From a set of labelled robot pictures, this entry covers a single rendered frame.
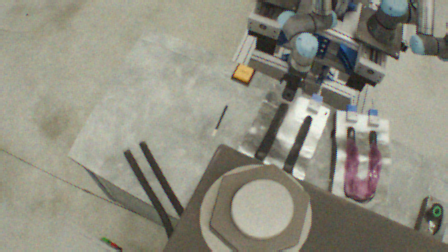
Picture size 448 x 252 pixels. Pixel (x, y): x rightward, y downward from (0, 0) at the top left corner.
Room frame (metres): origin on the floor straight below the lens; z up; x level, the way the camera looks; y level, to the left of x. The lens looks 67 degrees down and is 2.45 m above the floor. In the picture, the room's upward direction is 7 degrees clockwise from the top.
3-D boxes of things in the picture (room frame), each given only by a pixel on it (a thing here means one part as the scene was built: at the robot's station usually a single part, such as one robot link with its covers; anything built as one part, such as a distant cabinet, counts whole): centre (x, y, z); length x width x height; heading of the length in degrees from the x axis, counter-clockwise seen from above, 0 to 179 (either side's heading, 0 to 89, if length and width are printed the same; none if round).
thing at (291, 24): (0.93, -0.21, 1.20); 0.11 x 0.11 x 0.08; 28
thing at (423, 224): (0.33, -0.97, 0.84); 0.20 x 0.15 x 0.07; 160
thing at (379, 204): (0.55, -0.57, 0.86); 0.50 x 0.26 x 0.11; 178
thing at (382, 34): (1.14, -0.64, 1.09); 0.15 x 0.15 x 0.10
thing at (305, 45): (0.84, -0.24, 1.21); 0.09 x 0.08 x 0.11; 28
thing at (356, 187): (0.55, -0.56, 0.90); 0.26 x 0.18 x 0.08; 178
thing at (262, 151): (0.60, -0.22, 0.92); 0.35 x 0.16 x 0.09; 160
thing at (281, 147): (0.59, -0.20, 0.87); 0.50 x 0.26 x 0.14; 160
